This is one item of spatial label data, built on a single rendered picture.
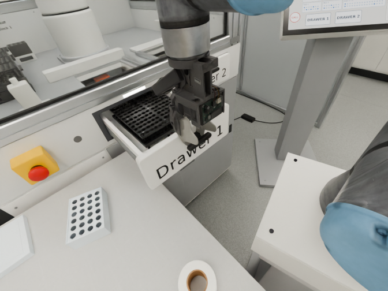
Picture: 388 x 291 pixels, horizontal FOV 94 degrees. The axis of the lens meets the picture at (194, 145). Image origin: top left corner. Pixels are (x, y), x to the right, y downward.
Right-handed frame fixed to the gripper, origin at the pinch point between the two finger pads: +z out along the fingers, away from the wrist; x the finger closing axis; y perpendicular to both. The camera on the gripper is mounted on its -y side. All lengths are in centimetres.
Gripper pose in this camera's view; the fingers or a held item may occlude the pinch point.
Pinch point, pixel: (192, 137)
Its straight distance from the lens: 45.4
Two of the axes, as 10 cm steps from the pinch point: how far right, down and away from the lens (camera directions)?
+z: 1.0, 7.2, 6.9
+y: 6.7, 4.6, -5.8
